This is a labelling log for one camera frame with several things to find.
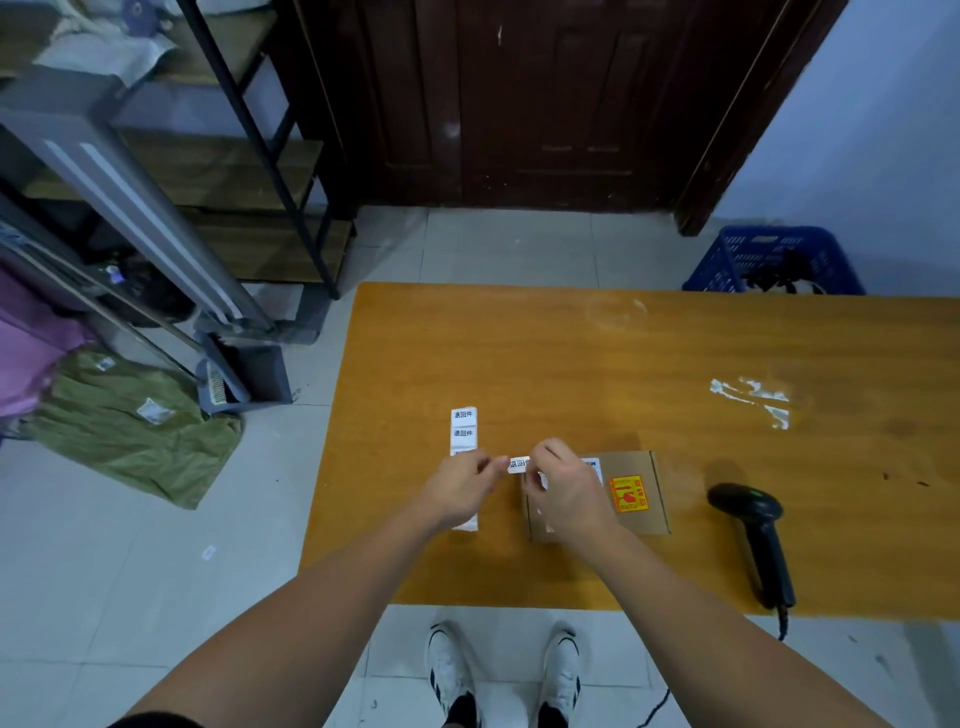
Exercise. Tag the person's right hand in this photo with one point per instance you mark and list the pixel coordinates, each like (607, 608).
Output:
(570, 499)

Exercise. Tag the person's left hand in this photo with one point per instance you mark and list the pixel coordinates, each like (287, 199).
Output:
(454, 495)

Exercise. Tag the person's left thumb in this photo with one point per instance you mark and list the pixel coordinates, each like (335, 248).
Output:
(493, 472)

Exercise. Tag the person's right thumb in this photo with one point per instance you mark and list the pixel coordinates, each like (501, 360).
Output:
(534, 481)

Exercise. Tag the small white label sticker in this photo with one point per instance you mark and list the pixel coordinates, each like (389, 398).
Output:
(517, 464)

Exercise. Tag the person's left forearm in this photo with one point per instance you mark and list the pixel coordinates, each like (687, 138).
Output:
(300, 630)

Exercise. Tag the person's right forearm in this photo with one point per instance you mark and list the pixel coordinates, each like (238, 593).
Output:
(712, 637)

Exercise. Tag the white strip of label stickers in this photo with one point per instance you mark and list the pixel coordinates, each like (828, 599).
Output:
(464, 427)

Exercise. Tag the white shipping label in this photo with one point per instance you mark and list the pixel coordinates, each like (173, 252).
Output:
(592, 469)

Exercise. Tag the orange red sticker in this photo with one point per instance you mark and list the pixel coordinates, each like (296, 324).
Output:
(627, 495)

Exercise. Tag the small brown cardboard box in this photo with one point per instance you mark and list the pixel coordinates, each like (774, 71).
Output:
(645, 525)

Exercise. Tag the person's right white shoe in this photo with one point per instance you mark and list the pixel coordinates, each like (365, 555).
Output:
(561, 667)

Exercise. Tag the person's white shoe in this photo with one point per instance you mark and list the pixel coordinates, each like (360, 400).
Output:
(561, 667)
(448, 664)

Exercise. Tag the person's left white shoe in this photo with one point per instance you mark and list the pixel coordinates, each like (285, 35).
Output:
(448, 664)

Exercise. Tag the black barcode scanner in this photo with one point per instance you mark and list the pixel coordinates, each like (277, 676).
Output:
(757, 525)

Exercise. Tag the grey dustpan with brush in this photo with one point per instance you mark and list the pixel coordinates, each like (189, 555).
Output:
(221, 379)

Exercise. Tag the blue plastic crate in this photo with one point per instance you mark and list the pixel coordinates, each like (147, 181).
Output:
(750, 255)

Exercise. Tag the green plastic parcel bag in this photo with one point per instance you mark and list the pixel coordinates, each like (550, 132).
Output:
(127, 435)

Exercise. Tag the dark brown wooden door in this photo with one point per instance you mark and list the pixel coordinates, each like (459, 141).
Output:
(540, 97)

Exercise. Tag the black metal shelf rack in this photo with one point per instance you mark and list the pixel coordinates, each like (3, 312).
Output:
(247, 165)

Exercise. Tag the black shirt sleeve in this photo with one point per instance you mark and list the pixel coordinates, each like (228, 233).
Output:
(157, 721)

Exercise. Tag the grey metal stand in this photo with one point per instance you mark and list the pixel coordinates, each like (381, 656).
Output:
(150, 210)

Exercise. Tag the purple plastic parcel bag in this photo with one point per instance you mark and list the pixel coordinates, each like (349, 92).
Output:
(30, 337)

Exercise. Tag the white plastic bags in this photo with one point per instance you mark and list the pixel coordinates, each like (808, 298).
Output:
(105, 37)

